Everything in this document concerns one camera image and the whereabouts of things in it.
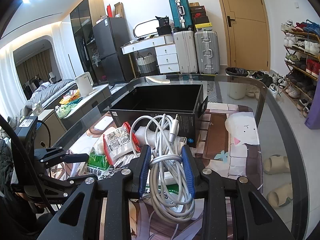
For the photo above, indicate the wooden door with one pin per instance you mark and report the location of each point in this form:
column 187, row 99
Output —
column 247, row 34

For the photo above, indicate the purple bag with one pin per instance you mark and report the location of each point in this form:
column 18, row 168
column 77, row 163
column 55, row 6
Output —
column 313, row 119

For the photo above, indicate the woven laundry basket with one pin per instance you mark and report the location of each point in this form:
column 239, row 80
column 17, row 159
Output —
column 146, row 64

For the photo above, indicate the black refrigerator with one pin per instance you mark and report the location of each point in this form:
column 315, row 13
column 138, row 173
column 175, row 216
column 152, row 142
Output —
column 110, row 35

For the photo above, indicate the black bag on desk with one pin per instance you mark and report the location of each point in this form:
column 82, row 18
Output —
column 165, row 25

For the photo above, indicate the wooden shoe rack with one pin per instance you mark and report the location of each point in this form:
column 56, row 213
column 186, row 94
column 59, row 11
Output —
column 301, row 42

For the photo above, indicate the beige slipper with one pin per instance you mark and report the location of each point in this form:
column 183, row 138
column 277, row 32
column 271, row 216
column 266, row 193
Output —
column 281, row 196
column 276, row 164

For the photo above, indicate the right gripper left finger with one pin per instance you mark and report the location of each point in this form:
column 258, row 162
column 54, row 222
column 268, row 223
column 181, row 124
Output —
column 139, row 167

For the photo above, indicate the red-edged white packet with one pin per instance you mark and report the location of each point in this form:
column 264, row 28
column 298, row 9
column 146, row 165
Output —
column 117, row 142

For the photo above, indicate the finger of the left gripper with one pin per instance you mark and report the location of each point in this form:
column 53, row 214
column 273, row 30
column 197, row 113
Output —
column 75, row 158

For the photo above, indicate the black cardboard box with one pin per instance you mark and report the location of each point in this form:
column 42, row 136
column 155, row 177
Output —
column 187, row 102

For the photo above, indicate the white foam piece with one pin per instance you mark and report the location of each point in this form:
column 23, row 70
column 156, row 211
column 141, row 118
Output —
column 151, row 135

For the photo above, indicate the white trash bin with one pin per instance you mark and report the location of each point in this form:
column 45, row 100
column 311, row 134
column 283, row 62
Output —
column 237, row 90

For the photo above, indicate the stacked shoe boxes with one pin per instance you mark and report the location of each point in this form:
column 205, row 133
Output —
column 198, row 14

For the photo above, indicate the beige slipper near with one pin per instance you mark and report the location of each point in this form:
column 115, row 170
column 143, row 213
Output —
column 281, row 196

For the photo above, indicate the green medicine packet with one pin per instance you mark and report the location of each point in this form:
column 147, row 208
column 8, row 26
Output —
column 97, row 164

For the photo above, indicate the oval mirror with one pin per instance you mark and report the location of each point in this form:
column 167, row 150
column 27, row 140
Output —
column 145, row 29

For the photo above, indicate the white drawer desk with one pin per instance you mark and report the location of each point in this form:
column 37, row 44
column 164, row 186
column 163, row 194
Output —
column 165, row 50

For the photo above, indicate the black glass cabinet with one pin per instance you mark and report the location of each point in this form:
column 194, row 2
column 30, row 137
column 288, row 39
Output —
column 83, row 18

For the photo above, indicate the adidas shoelace bag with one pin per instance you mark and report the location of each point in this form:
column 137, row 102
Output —
column 121, row 164

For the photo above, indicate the silver suitcase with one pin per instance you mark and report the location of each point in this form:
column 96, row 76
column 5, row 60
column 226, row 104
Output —
column 207, row 51

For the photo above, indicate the beige slipper far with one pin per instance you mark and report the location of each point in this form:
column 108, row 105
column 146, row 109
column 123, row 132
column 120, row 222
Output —
column 276, row 164

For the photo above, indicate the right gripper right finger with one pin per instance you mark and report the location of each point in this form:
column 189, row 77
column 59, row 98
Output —
column 192, row 175

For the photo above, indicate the white electric kettle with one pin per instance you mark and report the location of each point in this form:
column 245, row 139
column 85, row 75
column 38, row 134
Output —
column 85, row 84

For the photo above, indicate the teal suitcase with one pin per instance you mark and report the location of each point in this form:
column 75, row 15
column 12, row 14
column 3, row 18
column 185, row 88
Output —
column 181, row 14

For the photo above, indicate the white suitcase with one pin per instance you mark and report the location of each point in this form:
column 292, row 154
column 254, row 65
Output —
column 186, row 52

